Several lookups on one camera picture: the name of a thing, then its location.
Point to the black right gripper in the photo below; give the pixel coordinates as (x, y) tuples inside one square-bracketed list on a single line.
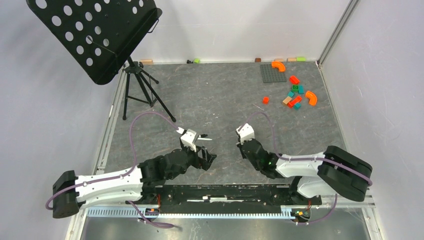
[(239, 145)]

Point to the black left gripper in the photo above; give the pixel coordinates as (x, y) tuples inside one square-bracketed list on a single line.
[(204, 162)]

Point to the white pen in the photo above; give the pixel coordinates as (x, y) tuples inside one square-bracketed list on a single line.
[(204, 139)]

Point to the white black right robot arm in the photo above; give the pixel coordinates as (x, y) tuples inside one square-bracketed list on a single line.
[(333, 171)]

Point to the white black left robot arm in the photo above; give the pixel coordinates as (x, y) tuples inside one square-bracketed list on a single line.
[(72, 193)]

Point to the small red cube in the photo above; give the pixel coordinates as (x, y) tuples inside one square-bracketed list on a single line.
[(265, 100)]

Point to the tan wooden block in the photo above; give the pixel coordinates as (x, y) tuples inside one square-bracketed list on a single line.
[(286, 100)]

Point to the red long brick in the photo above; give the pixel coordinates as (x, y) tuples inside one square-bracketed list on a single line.
[(294, 101)]

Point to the grey lego baseplate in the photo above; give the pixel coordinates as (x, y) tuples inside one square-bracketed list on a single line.
[(271, 75)]

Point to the teal brick right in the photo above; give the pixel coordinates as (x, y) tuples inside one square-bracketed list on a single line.
[(301, 89)]

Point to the orange curved block right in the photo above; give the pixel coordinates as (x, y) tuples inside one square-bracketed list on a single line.
[(312, 98)]

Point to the orange curved block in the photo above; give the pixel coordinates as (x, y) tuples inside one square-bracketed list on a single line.
[(312, 98), (279, 66)]

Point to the red brick upper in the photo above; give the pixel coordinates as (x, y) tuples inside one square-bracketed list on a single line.
[(294, 80)]

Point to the orange curved block top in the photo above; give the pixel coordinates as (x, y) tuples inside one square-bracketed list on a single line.
[(279, 66)]

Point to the lime green block right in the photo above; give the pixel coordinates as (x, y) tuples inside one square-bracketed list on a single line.
[(301, 59)]

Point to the black tripod stand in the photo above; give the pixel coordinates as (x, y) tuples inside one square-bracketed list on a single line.
[(135, 71)]

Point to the black perforated music stand desk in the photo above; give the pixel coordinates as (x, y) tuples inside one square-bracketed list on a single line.
[(99, 34)]

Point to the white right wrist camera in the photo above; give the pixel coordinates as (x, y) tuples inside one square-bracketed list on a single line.
[(245, 133)]

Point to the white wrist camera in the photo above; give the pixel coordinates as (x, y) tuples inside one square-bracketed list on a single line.
[(188, 139), (245, 133)]

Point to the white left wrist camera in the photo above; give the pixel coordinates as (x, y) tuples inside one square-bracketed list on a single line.
[(188, 139)]

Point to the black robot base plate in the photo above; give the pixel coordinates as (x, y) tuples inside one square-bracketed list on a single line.
[(224, 198)]

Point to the wooden block at wall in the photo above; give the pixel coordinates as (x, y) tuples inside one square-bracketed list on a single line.
[(146, 61)]

